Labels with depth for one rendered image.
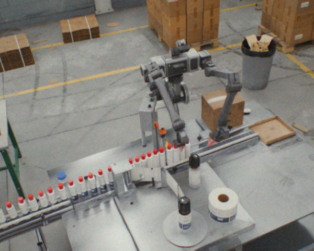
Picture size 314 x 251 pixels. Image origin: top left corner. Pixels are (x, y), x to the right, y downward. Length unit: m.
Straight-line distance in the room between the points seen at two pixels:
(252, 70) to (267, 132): 1.93
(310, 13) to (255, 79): 1.44
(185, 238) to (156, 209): 0.32
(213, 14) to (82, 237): 4.36
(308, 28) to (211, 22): 1.43
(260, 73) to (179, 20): 1.53
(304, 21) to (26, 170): 4.38
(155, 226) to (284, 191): 1.02
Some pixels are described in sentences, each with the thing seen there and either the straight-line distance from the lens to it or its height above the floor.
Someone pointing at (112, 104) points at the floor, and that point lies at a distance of 5.49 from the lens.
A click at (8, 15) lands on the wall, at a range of 8.15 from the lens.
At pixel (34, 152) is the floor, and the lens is 5.01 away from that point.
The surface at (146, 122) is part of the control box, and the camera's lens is 2.91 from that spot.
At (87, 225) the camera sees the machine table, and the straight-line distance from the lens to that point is 3.03.
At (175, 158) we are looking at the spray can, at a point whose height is 0.95.
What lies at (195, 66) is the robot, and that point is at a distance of 3.42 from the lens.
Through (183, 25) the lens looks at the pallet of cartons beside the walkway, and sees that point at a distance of 6.28.
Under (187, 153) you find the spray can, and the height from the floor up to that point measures 0.95.
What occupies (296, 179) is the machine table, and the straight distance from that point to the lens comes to 3.33.
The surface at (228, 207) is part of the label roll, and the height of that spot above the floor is 1.02.
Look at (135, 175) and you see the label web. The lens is 3.08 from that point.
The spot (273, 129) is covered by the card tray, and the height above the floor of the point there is 0.83.
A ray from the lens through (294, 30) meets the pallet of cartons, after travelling 6.43.
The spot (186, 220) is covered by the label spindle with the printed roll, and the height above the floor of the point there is 1.01.
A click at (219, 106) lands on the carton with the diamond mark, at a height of 1.12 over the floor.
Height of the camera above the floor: 3.20
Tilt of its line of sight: 39 degrees down
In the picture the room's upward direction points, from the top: 5 degrees counter-clockwise
